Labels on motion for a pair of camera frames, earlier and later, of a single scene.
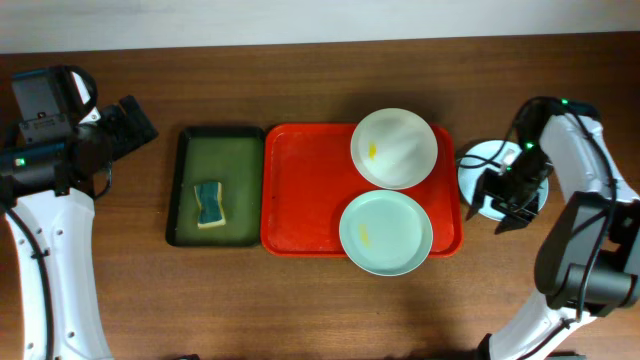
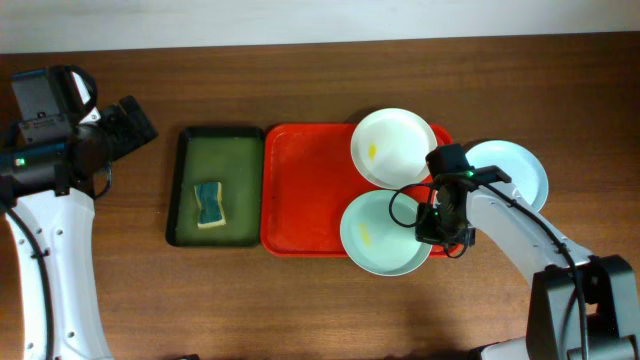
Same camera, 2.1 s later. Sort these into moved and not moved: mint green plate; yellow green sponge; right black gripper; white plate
Moved: right black gripper
Not moved: mint green plate; white plate; yellow green sponge
